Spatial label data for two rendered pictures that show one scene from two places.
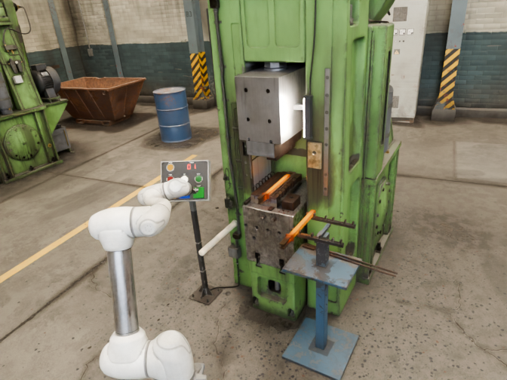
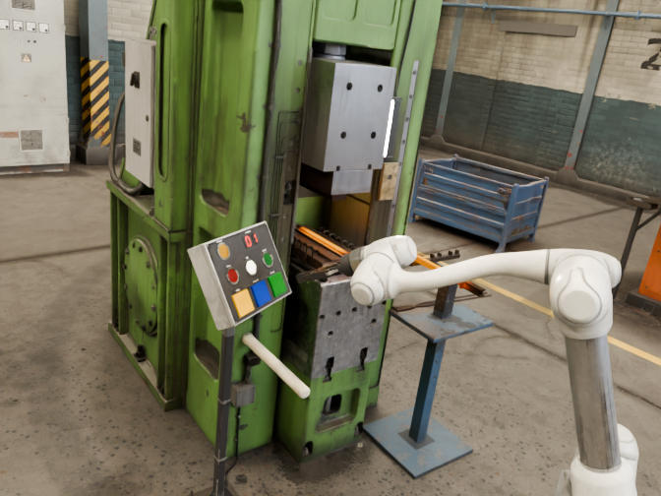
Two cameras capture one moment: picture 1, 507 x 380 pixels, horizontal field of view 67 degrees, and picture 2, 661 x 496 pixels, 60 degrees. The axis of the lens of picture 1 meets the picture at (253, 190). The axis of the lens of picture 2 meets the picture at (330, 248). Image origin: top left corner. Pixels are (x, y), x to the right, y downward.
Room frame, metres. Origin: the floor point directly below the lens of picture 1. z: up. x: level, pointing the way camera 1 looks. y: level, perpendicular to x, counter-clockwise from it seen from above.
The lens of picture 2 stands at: (1.59, 2.08, 1.86)
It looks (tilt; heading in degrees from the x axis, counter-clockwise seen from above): 20 degrees down; 290
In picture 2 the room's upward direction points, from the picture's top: 7 degrees clockwise
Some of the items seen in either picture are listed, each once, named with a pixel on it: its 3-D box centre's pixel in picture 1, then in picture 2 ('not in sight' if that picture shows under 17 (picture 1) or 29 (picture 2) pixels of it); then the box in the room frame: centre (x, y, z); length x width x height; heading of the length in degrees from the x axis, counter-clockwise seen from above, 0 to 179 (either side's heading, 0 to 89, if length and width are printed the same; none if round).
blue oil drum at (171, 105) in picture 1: (173, 114); not in sight; (6.95, 1.36, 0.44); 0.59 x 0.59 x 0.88
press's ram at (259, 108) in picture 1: (279, 102); (336, 110); (2.46, -0.21, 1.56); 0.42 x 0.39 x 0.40; 149
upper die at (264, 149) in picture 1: (275, 139); (322, 169); (2.48, -0.17, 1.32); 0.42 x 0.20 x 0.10; 149
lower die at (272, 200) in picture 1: (277, 187); (313, 248); (2.48, -0.17, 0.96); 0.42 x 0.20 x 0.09; 149
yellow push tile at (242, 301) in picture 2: not in sight; (242, 303); (2.41, 0.57, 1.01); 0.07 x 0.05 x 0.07; 84
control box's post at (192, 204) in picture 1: (198, 240); (224, 394); (2.53, 0.45, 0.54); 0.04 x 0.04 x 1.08; 59
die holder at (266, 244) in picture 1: (285, 220); (315, 298); (2.46, -0.22, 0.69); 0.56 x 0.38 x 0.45; 149
